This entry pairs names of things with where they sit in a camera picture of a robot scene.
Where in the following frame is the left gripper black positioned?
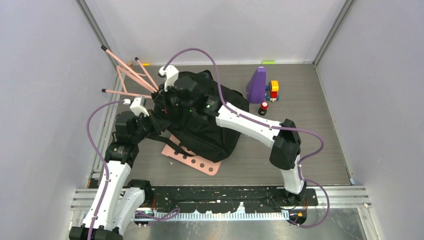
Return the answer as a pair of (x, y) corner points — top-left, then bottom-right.
(132, 109), (171, 144)

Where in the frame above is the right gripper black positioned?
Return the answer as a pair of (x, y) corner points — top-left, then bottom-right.
(155, 79), (195, 113)

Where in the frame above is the black student backpack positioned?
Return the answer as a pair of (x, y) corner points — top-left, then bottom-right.
(152, 70), (250, 163)

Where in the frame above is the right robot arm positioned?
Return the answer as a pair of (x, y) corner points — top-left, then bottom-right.
(163, 74), (307, 205)

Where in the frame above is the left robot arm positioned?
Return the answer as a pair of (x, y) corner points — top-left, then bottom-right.
(69, 109), (168, 240)

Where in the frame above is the pink perforated board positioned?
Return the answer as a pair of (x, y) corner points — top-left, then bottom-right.
(161, 144), (222, 176)

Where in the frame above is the red cap glue bottle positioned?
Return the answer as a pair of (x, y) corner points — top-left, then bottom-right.
(258, 101), (269, 116)

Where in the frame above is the green tape marker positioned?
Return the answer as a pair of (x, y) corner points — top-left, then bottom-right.
(261, 60), (276, 65)

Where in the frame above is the colourful toy block car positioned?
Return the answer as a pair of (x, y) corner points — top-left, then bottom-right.
(265, 80), (279, 102)

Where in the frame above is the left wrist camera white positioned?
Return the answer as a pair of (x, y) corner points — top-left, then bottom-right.
(123, 95), (150, 117)

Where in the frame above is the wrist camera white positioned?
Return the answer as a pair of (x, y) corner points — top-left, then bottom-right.
(123, 95), (150, 117)
(158, 65), (180, 92)

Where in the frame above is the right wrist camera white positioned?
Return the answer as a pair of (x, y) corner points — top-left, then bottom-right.
(158, 65), (180, 92)

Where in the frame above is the pink metal stool frame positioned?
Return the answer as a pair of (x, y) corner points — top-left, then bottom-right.
(100, 45), (159, 97)

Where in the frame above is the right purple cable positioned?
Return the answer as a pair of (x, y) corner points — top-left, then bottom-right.
(162, 47), (331, 230)

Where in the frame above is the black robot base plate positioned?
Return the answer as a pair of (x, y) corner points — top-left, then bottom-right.
(141, 185), (318, 214)

